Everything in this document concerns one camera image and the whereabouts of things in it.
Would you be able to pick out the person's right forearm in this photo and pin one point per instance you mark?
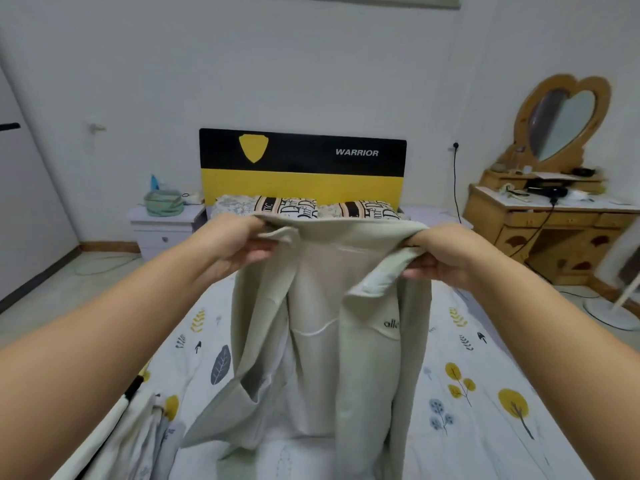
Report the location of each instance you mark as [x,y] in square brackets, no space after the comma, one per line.
[560,365]

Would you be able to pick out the white nightstand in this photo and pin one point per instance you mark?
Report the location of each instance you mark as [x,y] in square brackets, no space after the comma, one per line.
[165,230]
[435,215]

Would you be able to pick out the small blue bottle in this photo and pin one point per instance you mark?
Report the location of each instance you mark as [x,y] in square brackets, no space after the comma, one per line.
[154,182]

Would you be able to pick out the person's right hand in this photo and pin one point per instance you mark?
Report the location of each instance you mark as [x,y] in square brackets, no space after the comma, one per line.
[450,255]

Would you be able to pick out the black yellow headboard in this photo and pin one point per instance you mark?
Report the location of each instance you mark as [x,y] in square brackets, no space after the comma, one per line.
[300,165]

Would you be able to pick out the person's left forearm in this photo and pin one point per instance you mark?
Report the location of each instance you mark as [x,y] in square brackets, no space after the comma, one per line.
[90,375]

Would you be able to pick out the wall socket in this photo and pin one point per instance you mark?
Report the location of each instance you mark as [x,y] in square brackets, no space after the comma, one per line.
[455,146]

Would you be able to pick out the wooden framed mirror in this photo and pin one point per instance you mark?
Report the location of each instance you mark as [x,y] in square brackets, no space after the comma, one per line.
[560,120]

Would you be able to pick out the black white patterned pillow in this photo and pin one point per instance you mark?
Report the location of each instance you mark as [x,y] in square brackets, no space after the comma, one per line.
[365,209]
[265,206]

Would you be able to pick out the bed with leaf print bedding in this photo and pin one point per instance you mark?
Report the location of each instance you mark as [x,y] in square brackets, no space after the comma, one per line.
[480,395]

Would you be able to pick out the wooden dressing table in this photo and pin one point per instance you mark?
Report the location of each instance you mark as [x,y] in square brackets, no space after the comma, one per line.
[540,235]

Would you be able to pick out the black telephone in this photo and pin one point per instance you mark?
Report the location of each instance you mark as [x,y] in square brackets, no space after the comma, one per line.
[547,190]

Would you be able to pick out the white wardrobe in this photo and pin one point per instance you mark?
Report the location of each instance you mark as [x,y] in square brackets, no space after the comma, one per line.
[30,215]

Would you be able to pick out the white standing fan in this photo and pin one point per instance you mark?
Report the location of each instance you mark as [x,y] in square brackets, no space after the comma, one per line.
[615,310]

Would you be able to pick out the small white container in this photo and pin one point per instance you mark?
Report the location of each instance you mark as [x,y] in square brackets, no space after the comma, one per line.
[193,199]

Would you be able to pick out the person's left hand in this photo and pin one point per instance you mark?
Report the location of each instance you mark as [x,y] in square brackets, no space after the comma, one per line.
[225,250]

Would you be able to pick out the sage green zip jacket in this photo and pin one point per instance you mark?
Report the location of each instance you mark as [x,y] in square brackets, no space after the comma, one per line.
[320,355]

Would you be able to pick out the black garment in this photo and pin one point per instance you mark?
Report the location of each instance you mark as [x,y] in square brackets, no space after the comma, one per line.
[115,415]

